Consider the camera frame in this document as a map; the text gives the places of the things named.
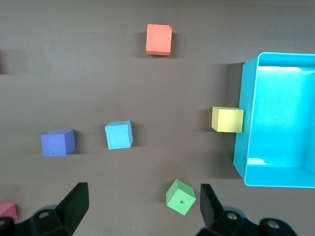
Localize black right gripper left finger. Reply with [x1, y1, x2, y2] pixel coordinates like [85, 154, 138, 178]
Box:
[0, 182, 90, 236]

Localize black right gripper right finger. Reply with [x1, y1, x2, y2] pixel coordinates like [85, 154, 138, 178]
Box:
[195, 183, 297, 236]

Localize light blue foam block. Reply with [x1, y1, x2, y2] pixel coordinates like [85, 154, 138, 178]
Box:
[104, 120, 134, 150]

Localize green foam block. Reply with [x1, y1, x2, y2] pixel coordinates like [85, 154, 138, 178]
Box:
[165, 178, 197, 216]

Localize red foam block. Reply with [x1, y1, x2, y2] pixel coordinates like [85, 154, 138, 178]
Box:
[0, 203, 19, 223]

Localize purple foam block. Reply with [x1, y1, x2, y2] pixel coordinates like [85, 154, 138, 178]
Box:
[40, 129, 75, 157]

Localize yellow foam block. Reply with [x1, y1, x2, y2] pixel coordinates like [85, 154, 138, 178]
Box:
[211, 106, 244, 133]

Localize cyan plastic bin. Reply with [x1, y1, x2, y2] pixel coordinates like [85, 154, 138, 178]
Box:
[232, 51, 315, 189]

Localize brown table cover sheet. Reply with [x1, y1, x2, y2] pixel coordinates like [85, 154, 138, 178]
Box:
[0, 0, 315, 236]

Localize orange foam block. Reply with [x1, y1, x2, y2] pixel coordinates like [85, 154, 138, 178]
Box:
[145, 24, 173, 57]

